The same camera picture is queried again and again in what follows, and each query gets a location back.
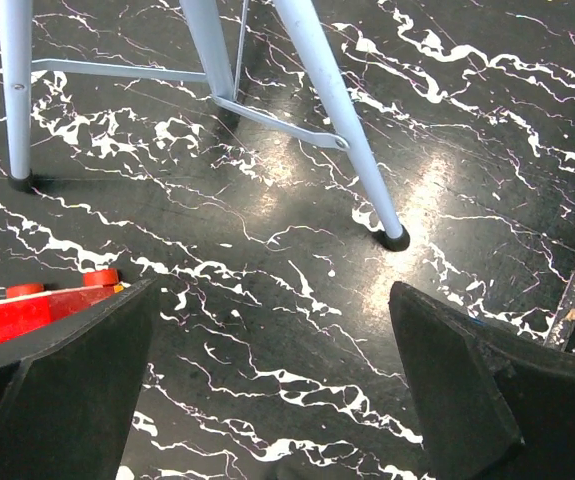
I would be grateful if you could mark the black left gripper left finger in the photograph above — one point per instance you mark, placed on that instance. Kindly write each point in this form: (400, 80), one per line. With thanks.
(68, 390)

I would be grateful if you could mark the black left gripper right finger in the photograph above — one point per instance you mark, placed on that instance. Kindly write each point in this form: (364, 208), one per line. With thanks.
(491, 405)

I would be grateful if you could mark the red toy brick car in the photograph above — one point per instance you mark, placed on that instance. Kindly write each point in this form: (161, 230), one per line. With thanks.
(31, 306)

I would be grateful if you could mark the blue music stand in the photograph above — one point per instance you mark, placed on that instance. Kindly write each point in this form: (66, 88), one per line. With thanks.
(304, 29)

